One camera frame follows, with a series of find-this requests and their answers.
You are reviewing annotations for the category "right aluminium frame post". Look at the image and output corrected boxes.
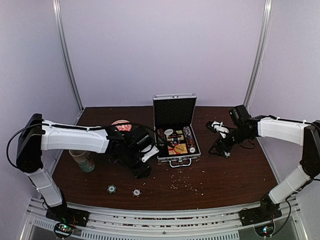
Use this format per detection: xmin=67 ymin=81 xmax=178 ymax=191
xmin=243 ymin=0 xmax=274 ymax=111

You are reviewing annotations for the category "red patterned bowl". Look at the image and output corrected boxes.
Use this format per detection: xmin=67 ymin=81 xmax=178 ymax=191
xmin=112 ymin=119 xmax=132 ymax=132

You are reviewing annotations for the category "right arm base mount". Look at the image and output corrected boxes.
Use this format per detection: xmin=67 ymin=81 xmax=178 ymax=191
xmin=238 ymin=204 xmax=282 ymax=238

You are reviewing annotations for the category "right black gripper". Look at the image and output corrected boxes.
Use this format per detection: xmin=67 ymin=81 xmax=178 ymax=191
xmin=208 ymin=126 xmax=251 ymax=157

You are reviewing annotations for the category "black poker chip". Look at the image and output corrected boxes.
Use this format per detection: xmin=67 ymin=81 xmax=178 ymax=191
xmin=132 ymin=188 xmax=142 ymax=197
xmin=189 ymin=147 xmax=196 ymax=153

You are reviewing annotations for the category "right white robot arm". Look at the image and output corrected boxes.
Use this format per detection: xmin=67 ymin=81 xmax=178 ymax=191
xmin=205 ymin=115 xmax=320 ymax=221

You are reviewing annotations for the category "aluminium frame post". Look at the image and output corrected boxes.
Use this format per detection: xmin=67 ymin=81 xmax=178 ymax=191
xmin=52 ymin=0 xmax=85 ymax=112
xmin=243 ymin=0 xmax=274 ymax=111

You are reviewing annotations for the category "left aluminium frame post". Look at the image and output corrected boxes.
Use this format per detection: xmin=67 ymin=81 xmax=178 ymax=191
xmin=52 ymin=0 xmax=85 ymax=112

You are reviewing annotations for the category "aluminium poker case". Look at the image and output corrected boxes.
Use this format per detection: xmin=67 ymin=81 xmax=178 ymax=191
xmin=152 ymin=93 xmax=201 ymax=168

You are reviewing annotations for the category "red Texas Hold'em card box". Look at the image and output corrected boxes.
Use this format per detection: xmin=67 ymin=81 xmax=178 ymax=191
xmin=167 ymin=143 xmax=188 ymax=155

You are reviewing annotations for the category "white dealer button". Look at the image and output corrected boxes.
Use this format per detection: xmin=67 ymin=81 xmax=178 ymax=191
xmin=164 ymin=128 xmax=174 ymax=136

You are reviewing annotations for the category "yellow round button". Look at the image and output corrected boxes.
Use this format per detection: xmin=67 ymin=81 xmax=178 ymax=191
xmin=174 ymin=145 xmax=184 ymax=153

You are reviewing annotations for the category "green poker chip right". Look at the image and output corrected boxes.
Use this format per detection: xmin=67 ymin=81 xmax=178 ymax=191
xmin=224 ymin=152 xmax=231 ymax=158

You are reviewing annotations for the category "green poker chip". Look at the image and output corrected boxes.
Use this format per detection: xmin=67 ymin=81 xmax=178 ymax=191
xmin=107 ymin=184 xmax=117 ymax=194
xmin=224 ymin=152 xmax=231 ymax=158

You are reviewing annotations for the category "orange black chip stack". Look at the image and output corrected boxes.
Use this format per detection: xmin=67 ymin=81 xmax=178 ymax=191
xmin=186 ymin=139 xmax=196 ymax=151

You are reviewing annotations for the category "green poker chip front left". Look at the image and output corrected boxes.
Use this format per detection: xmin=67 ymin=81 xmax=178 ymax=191
xmin=107 ymin=184 xmax=117 ymax=194

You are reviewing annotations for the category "black triangular all-in button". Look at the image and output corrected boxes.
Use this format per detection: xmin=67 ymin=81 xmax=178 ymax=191
xmin=167 ymin=134 xmax=184 ymax=141

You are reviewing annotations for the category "brown chip stack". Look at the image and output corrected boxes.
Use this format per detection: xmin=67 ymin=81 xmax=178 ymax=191
xmin=157 ymin=128 xmax=166 ymax=140

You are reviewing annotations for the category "aluminium front rail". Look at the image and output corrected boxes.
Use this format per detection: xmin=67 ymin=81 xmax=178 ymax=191
xmin=17 ymin=197 xmax=311 ymax=240

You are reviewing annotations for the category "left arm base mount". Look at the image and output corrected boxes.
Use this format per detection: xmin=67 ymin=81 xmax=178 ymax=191
xmin=45 ymin=207 xmax=90 ymax=240

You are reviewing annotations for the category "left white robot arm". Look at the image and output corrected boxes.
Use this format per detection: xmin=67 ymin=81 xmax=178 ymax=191
xmin=8 ymin=113 xmax=159 ymax=222

